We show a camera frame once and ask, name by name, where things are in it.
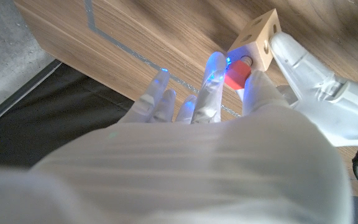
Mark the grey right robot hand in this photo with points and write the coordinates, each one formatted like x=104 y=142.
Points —
x=182 y=174

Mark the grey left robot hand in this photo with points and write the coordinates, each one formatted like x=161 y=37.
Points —
x=328 y=99

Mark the small wooden block with holes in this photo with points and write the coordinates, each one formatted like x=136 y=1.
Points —
x=258 y=40

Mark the wooden screw with red head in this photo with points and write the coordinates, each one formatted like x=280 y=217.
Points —
x=237 y=74

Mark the black curtain backdrop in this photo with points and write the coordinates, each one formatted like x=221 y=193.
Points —
x=48 y=118

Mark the black frame pole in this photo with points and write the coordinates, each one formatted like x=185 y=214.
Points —
x=14 y=90

